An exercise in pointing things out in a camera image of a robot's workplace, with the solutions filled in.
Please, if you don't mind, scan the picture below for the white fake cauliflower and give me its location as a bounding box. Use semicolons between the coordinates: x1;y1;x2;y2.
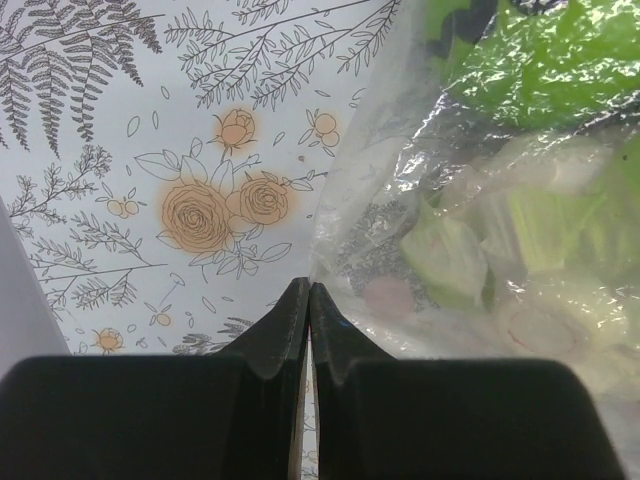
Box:
399;131;639;352

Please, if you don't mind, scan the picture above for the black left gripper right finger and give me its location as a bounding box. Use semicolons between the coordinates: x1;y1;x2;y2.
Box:
310;283;625;479

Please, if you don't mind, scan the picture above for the clear zip top bag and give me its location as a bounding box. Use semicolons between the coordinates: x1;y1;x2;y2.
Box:
312;1;639;401

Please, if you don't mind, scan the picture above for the floral patterned table mat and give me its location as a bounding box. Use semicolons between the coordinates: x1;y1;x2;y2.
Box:
1;1;399;356

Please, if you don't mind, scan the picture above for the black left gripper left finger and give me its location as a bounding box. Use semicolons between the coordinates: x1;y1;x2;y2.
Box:
1;278;309;479

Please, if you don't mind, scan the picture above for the green fake bitter gourd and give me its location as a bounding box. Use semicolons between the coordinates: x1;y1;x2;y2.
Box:
425;1;639;129

